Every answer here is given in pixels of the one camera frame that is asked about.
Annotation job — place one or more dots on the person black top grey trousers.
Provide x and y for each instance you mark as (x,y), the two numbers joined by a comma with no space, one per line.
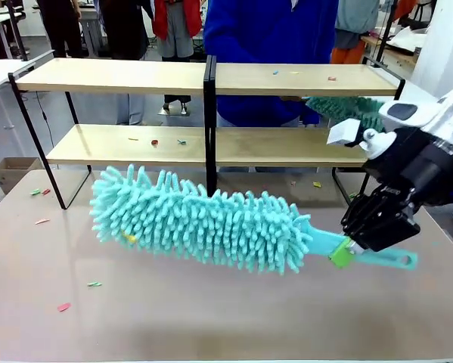
(122,30)

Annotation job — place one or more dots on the wooden workbench with white sheets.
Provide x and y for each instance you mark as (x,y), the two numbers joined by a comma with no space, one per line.
(400,47)

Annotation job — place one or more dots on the brown cardboard box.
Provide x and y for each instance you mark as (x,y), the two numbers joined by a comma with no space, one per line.
(12,172)

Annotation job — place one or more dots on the person in black clothes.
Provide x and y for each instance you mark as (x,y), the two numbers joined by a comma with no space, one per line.
(61,26)

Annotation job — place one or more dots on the person grey jacket orange trousers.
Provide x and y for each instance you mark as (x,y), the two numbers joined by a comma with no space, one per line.
(349,26)

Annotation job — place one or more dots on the person in blue sweater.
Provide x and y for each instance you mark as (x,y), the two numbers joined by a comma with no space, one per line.
(267,38)

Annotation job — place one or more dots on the person bare hand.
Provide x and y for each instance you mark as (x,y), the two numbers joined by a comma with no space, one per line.
(292,99)

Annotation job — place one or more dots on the person in red vest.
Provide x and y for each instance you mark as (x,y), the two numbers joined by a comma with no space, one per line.
(175,22)

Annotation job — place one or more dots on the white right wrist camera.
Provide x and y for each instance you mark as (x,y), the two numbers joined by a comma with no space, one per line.
(347,132)

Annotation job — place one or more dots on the black metal stand pole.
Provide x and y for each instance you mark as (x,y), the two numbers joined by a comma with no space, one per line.
(385,30)
(17,30)

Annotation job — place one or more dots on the black office chair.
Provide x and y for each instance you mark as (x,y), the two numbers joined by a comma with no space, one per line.
(422,11)

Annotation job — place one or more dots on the white side table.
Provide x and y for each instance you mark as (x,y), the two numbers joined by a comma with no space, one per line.
(7,70)

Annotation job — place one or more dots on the white table behind shelf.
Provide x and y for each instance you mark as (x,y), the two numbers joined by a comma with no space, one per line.
(415,92)

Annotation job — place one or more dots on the pink paper scrap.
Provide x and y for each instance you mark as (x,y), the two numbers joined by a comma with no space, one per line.
(42,221)

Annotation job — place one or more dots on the light teal chenille duster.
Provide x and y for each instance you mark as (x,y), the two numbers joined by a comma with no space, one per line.
(196,223)

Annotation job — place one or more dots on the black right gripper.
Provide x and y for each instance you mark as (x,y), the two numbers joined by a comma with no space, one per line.
(419,166)

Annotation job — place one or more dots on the dark teal chenille duster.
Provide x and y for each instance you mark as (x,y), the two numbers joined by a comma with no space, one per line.
(343,107)

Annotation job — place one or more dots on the wood shelf unit black frame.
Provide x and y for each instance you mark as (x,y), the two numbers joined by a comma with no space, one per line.
(305,81)
(109,75)

